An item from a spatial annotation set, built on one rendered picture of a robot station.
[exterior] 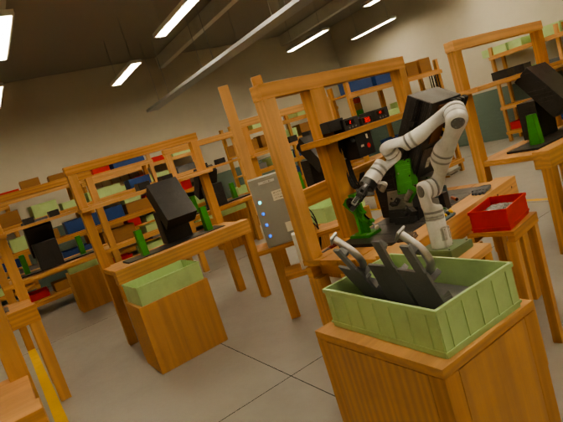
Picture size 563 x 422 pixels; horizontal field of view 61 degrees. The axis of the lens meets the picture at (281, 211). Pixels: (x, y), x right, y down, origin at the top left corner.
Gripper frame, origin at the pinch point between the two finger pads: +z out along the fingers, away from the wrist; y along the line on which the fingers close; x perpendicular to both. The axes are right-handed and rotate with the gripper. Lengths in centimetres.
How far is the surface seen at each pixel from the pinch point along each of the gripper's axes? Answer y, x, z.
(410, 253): 41, 29, 16
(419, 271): 36, 35, 18
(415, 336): 31, 45, 36
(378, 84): -536, -139, -375
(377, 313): 20, 32, 35
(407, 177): -78, 9, -58
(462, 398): 35, 67, 45
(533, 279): -147, 118, -71
